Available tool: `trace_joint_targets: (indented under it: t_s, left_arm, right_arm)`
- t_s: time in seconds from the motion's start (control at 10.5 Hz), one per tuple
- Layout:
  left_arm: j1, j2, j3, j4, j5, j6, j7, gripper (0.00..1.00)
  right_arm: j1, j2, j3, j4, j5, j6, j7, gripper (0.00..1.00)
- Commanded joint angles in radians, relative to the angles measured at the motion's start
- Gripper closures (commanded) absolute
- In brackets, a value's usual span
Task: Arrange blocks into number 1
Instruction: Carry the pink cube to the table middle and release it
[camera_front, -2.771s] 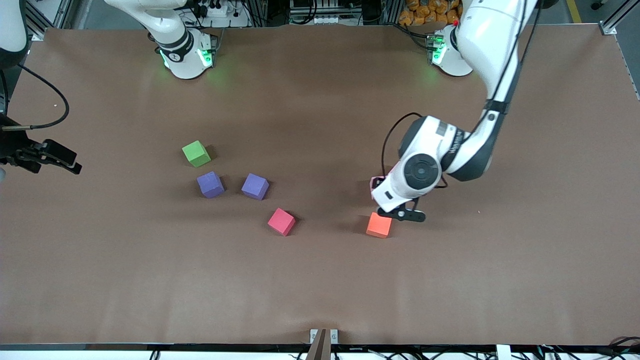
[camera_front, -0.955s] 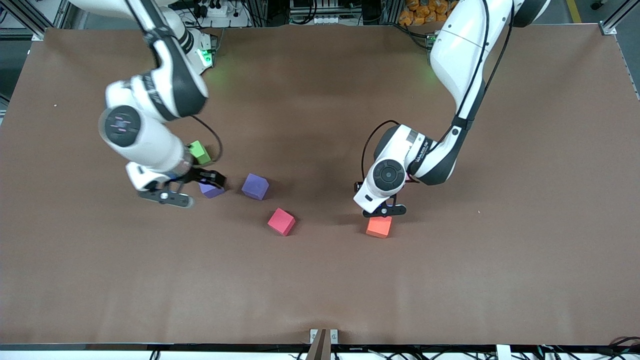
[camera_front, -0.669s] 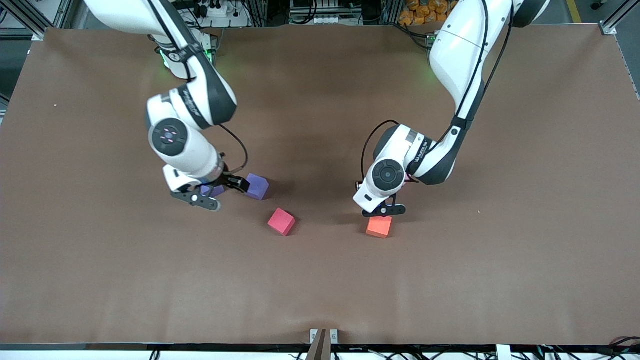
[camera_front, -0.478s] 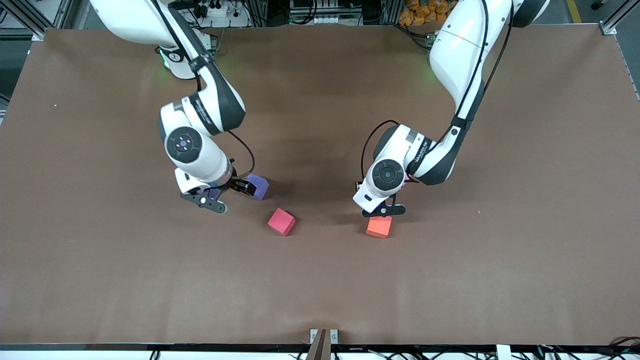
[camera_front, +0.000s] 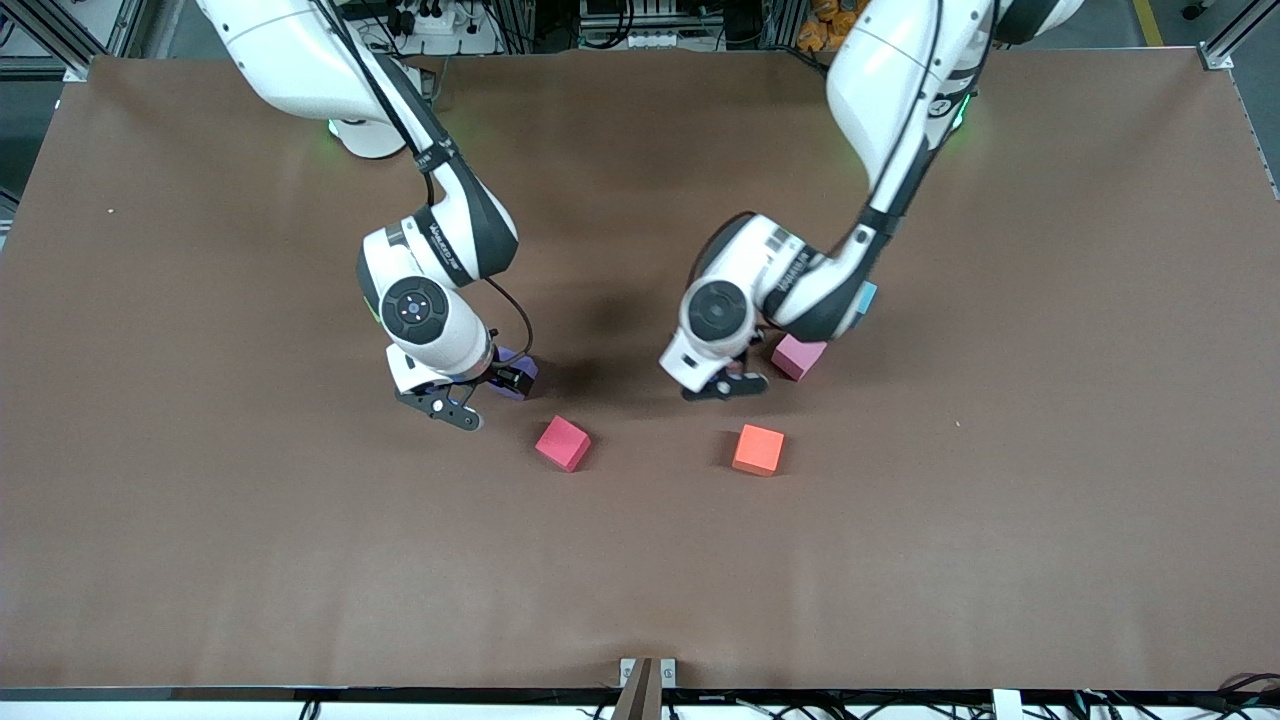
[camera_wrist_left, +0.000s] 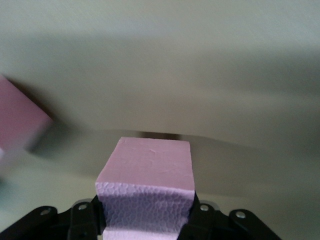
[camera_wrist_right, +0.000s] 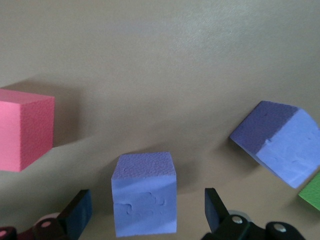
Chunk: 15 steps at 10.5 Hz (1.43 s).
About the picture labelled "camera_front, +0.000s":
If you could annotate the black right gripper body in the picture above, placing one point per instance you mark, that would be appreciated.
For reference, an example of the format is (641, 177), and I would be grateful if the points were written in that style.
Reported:
(511, 379)

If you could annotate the purple foam cube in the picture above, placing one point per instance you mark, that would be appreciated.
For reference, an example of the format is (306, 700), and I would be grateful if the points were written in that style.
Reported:
(515, 356)

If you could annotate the crimson foam cube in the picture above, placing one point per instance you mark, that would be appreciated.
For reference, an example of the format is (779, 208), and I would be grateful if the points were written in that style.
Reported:
(562, 442)

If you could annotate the orange foam cube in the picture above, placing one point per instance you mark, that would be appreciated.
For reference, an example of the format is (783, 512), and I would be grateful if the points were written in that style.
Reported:
(758, 448)

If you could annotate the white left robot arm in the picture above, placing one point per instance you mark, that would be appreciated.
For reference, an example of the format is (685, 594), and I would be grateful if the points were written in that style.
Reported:
(890, 80)

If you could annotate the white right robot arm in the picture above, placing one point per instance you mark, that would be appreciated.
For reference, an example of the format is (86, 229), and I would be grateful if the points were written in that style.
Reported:
(300, 60)

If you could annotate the light blue foam cube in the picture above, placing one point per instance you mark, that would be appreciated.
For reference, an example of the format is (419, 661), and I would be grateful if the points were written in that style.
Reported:
(869, 297)

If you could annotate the paper table cover sheet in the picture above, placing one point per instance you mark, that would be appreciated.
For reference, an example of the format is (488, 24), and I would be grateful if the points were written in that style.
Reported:
(640, 560)

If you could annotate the orange lumpy objects pile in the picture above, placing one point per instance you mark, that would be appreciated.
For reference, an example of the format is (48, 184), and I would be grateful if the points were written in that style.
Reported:
(820, 30)

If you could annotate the white power strip with plugs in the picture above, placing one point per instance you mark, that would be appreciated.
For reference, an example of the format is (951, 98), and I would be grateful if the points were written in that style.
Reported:
(450, 45)

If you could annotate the black chair caster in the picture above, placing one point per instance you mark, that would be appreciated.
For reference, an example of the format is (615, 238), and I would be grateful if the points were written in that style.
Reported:
(1193, 10)

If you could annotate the white metal bracket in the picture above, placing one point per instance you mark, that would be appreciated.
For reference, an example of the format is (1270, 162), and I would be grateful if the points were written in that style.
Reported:
(627, 672)

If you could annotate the aluminium frame post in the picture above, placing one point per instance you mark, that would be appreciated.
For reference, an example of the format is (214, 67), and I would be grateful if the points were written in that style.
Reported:
(520, 25)
(785, 25)

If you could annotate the aluminium frame profile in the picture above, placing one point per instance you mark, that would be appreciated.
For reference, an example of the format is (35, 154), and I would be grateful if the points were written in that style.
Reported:
(60, 35)
(1240, 32)

